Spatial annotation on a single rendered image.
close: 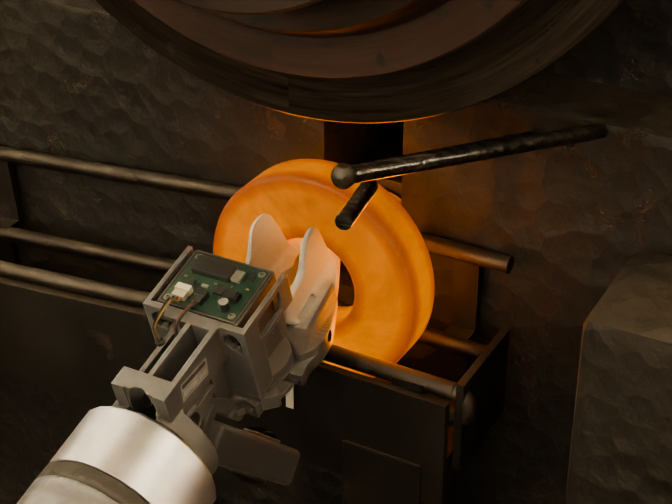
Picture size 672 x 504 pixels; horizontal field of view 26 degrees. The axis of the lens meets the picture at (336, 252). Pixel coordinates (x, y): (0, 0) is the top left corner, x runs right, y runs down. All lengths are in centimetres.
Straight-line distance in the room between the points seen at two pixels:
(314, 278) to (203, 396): 12
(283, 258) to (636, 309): 24
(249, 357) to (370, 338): 14
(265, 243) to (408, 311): 10
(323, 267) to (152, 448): 20
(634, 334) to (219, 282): 24
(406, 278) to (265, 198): 11
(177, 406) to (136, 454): 4
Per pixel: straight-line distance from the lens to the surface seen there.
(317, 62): 84
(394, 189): 104
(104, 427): 82
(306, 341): 90
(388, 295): 94
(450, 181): 97
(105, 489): 79
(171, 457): 81
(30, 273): 109
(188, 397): 83
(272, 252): 95
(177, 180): 108
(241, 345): 84
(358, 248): 94
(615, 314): 85
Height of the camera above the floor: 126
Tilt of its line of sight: 31 degrees down
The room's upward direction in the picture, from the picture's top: straight up
